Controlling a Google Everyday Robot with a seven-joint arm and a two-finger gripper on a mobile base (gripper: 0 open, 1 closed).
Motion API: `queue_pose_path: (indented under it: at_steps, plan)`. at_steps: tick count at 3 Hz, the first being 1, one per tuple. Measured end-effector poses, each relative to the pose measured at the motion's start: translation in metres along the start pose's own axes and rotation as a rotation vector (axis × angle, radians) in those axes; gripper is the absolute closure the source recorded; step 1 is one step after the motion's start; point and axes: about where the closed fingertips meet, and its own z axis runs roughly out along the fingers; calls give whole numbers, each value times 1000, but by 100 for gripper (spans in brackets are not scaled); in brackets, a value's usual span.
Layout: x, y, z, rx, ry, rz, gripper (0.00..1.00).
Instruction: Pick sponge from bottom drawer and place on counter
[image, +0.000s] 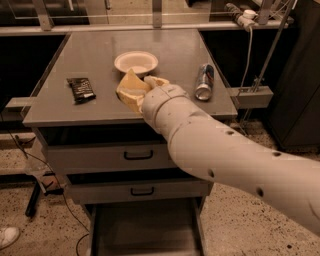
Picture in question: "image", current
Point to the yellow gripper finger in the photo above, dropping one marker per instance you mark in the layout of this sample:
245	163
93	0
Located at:
132	99
155	81

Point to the yellow sponge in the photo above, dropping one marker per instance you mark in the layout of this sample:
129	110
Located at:
132	84

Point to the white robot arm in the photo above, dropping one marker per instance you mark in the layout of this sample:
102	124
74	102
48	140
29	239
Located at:
210	150

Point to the grey top drawer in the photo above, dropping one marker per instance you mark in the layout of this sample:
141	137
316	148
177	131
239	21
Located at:
107	157

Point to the grey drawer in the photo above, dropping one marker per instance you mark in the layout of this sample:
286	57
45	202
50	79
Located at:
169	227
120	191
107	157

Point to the grey middle drawer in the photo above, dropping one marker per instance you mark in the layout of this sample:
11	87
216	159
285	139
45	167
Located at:
120	191

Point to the grey drawer cabinet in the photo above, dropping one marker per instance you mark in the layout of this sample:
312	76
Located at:
57	120

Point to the grey bottom drawer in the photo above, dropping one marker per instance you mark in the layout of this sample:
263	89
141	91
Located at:
169	227

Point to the white paper bowl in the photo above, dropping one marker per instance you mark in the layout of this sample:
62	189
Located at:
141	62

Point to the black snack packet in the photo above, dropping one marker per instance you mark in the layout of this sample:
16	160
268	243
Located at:
81	89

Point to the silver blue drink can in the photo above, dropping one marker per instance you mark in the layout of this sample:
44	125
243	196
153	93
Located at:
204	83

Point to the white power strip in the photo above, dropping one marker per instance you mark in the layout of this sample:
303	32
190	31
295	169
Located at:
244	19

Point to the metal rod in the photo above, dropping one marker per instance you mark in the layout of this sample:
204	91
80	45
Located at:
257	82

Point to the black clamp tool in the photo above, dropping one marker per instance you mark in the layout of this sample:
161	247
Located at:
52	187

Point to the dark cabinet at right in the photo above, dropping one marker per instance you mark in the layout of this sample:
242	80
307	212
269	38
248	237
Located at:
293	116

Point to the white shoe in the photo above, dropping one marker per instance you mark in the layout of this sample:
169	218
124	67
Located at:
8	236

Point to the black top drawer handle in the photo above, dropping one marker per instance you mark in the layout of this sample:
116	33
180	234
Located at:
135	156

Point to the black drawer handle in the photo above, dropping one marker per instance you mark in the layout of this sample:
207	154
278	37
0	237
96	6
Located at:
142	192
135	156

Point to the grey back rail shelf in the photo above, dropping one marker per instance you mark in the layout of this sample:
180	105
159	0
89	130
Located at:
65	29

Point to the black middle drawer handle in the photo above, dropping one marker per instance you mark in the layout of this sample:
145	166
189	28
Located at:
142	192

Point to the grey metal bracket block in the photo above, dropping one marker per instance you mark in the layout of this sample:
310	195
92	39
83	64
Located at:
245	98

